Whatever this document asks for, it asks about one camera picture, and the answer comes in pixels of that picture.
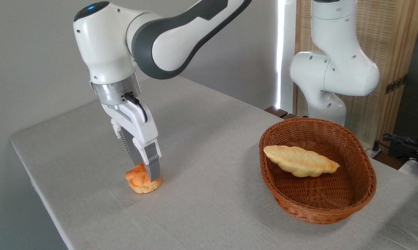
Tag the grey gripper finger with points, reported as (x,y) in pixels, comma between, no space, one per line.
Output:
(152,163)
(134,152)

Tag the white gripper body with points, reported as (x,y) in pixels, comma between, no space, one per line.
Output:
(139,125)

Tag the round orange bread roll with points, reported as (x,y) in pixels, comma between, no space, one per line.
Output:
(139,184)

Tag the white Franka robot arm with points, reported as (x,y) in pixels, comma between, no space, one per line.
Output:
(104,45)

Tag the long pale bread loaf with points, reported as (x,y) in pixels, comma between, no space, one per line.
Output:
(299,161)

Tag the grey tablecloth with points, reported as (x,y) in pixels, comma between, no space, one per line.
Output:
(212,191)

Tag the dark wooden furniture piece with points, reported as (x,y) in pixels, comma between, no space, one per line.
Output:
(276,111)

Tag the brown wicker basket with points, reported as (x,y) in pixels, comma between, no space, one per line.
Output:
(316,210)

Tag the metal screen hinge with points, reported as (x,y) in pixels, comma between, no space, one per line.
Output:
(396,84)

